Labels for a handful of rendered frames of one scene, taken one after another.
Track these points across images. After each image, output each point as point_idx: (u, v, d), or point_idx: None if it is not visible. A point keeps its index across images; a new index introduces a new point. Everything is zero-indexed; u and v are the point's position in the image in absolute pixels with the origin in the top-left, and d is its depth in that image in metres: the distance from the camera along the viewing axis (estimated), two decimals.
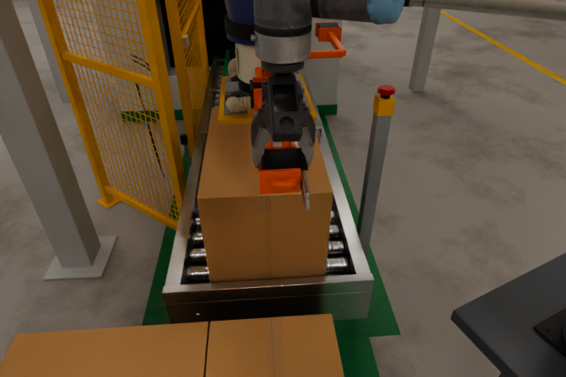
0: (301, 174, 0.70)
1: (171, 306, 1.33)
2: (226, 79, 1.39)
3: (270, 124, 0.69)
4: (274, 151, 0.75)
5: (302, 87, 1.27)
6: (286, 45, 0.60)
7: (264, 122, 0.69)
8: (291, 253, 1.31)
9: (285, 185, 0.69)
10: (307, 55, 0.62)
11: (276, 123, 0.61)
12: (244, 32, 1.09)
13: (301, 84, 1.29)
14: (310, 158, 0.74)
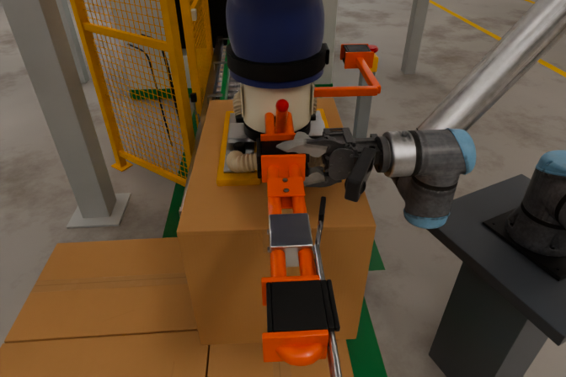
0: (328, 340, 0.44)
1: None
2: (230, 116, 1.13)
3: (332, 155, 0.73)
4: (286, 288, 0.49)
5: None
6: (408, 167, 0.74)
7: (333, 149, 0.73)
8: None
9: (302, 360, 0.43)
10: (392, 177, 0.78)
11: (363, 179, 0.68)
12: (251, 71, 0.83)
13: (323, 129, 1.02)
14: None
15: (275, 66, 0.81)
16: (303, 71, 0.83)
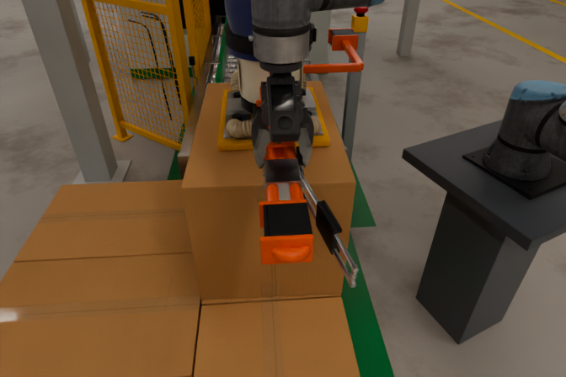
0: (335, 240, 0.56)
1: (184, 171, 1.65)
2: (227, 94, 1.24)
3: (269, 124, 0.69)
4: (280, 208, 0.60)
5: (314, 105, 1.12)
6: (284, 45, 0.60)
7: (263, 123, 0.69)
8: None
9: (293, 257, 0.54)
10: (305, 55, 0.62)
11: (274, 123, 0.61)
12: (248, 46, 0.94)
13: (312, 102, 1.13)
14: (307, 159, 0.74)
15: None
16: None
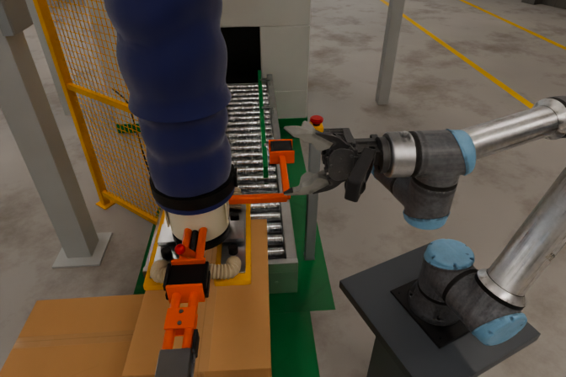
0: None
1: None
2: None
3: (332, 156, 0.73)
4: None
5: (242, 236, 1.18)
6: (408, 167, 0.74)
7: (337, 147, 0.73)
8: None
9: None
10: (392, 177, 0.78)
11: (363, 179, 0.68)
12: (167, 202, 1.00)
13: (242, 230, 1.19)
14: (295, 194, 0.79)
15: (185, 200, 0.98)
16: (210, 202, 1.01)
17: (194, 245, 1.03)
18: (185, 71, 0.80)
